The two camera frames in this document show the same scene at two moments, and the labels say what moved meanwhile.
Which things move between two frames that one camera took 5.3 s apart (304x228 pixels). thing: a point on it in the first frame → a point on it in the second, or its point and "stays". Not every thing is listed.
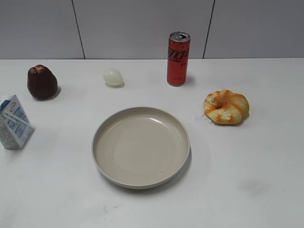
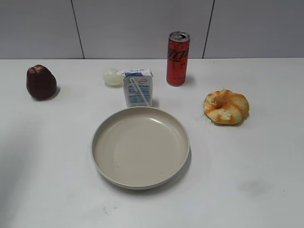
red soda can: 178,53 stays
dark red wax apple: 42,83 stays
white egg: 113,77 stays
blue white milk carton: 15,127 → 137,87
